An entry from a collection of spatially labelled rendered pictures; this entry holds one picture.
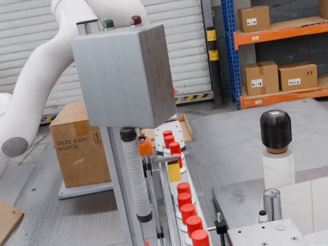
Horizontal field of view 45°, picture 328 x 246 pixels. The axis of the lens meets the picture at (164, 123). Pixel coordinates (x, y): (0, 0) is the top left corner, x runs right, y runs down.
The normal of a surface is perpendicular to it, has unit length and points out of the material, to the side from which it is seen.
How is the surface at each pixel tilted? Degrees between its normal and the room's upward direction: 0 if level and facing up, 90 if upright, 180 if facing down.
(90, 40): 90
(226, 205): 0
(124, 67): 90
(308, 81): 91
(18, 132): 91
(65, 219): 0
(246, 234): 0
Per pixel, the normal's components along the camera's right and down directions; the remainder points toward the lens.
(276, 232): -0.16, -0.93
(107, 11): -0.41, 0.51
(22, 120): 0.59, 0.14
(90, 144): 0.00, 0.33
